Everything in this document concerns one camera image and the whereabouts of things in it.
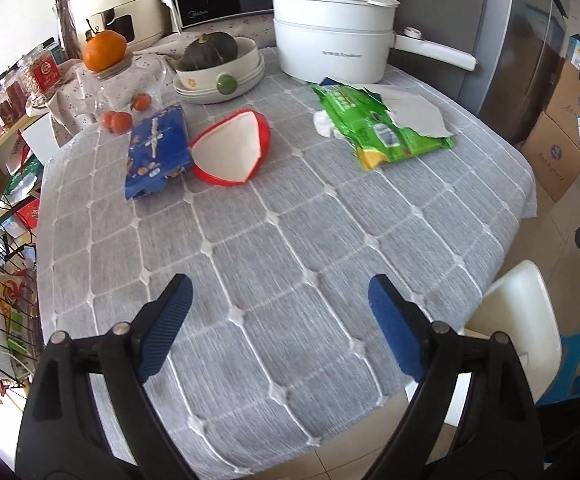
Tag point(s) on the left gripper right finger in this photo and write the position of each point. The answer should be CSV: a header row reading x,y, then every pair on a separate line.
x,y
498,435

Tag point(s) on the dried branches in vase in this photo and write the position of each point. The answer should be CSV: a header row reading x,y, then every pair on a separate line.
x,y
60,5

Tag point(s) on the white square trash bin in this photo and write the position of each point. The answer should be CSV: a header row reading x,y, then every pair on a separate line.
x,y
518,305

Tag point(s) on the red white paper bowl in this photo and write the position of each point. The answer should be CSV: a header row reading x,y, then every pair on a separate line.
x,y
233,150

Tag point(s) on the upper cardboard box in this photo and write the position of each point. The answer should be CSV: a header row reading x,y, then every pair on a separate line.
x,y
563,105

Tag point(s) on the torn grey cardboard piece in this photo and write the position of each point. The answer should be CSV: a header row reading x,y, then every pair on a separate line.
x,y
410,110

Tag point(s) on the large orange fruit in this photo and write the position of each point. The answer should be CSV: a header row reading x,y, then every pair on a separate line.
x,y
104,50

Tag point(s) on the clear glass jar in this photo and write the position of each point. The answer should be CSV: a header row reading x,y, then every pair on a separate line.
x,y
113,90

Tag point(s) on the grey checked tablecloth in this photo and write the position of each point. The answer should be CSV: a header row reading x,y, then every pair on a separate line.
x,y
280,351

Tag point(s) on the green snack bag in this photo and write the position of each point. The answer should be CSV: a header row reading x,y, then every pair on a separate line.
x,y
366,126

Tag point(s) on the small tangerine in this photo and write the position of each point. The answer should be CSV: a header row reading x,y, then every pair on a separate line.
x,y
141,102
121,122

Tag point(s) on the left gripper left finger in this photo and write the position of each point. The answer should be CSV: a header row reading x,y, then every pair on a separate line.
x,y
61,434

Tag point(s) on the black wire rack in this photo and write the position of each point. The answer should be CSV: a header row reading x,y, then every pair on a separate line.
x,y
20,338

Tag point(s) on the dark grey refrigerator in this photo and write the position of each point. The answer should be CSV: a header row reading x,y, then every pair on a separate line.
x,y
516,44

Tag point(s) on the red label spice jar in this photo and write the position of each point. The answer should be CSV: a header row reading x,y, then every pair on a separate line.
x,y
41,71

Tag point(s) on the lower cardboard box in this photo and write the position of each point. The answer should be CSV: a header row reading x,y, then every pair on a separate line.
x,y
553,156

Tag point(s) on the white ceramic bowl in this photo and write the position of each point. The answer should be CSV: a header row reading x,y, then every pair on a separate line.
x,y
224,82

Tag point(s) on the blue snack package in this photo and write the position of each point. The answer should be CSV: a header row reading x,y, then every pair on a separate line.
x,y
158,150

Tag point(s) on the white electric cooking pot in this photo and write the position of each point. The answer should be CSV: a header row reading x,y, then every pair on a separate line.
x,y
349,40

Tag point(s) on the cardboard box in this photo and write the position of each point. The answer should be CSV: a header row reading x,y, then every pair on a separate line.
x,y
553,156
563,105

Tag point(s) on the dark green squash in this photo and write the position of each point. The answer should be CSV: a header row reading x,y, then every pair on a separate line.
x,y
207,51

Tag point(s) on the blue plastic stool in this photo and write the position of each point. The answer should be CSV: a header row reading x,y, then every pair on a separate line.
x,y
566,386

